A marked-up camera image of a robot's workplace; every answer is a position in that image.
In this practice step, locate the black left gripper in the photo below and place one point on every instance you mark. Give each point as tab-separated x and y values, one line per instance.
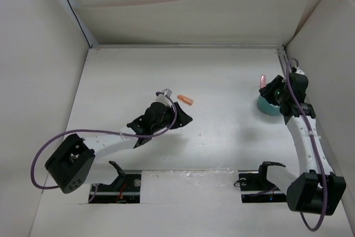
182	119

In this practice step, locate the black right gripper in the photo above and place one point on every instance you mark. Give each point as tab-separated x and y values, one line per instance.
267	91

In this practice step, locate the pink highlighter marker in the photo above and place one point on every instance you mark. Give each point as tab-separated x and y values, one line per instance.
263	81

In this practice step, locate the orange highlighter marker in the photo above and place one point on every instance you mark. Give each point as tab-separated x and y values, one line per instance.
185	99

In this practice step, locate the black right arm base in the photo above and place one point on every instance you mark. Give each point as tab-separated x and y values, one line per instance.
267	184

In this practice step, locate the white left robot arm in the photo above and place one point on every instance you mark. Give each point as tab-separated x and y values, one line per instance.
70	164

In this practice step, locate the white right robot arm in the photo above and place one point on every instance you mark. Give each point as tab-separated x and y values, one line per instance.
317	189

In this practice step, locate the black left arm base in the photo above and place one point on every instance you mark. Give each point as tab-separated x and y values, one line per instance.
123	188

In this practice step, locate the teal round divided container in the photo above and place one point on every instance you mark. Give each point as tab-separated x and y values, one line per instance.
267	108

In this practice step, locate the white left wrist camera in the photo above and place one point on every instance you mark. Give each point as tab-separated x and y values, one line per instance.
163	96

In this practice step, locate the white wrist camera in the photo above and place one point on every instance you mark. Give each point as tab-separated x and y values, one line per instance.
163	96
297	70

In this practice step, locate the aluminium side rail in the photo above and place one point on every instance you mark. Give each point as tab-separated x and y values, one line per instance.
302	127

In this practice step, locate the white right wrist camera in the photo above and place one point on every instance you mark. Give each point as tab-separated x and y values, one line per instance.
297	70

